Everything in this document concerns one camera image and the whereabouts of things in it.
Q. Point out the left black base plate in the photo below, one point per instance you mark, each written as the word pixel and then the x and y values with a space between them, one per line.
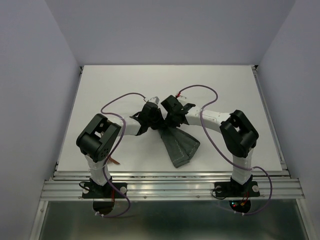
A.
pixel 91 190

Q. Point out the aluminium rail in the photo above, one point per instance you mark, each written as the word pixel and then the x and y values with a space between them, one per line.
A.
pixel 170 186
pixel 275 138

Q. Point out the copper fork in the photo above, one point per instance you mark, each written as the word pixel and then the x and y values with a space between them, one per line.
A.
pixel 109 160

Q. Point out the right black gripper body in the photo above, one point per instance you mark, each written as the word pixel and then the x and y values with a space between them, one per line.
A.
pixel 170 121

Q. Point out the grey cloth napkin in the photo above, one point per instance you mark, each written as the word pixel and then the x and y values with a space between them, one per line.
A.
pixel 180 145

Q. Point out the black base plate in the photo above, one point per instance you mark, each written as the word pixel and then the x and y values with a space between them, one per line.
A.
pixel 91 190
pixel 233 189

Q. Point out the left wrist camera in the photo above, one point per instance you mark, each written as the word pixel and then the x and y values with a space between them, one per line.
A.
pixel 154 100

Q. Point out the aluminium front rail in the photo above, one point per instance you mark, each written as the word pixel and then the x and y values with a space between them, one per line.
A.
pixel 170 186

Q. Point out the copper knife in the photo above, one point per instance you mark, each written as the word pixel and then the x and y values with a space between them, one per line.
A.
pixel 115 162

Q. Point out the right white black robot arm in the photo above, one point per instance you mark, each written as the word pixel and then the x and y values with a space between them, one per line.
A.
pixel 239 135

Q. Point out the aluminium right side rail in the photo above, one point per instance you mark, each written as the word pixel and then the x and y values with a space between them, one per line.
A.
pixel 275 138

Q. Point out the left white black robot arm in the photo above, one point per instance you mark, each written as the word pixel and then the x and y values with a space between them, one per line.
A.
pixel 97 142

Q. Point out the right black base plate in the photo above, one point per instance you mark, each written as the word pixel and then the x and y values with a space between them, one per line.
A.
pixel 233 189

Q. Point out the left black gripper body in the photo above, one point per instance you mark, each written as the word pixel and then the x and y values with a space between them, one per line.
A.
pixel 156 123

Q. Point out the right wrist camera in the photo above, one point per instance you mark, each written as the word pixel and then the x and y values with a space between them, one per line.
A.
pixel 181 98

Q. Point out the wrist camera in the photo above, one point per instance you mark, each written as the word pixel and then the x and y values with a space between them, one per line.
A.
pixel 154 100
pixel 181 98

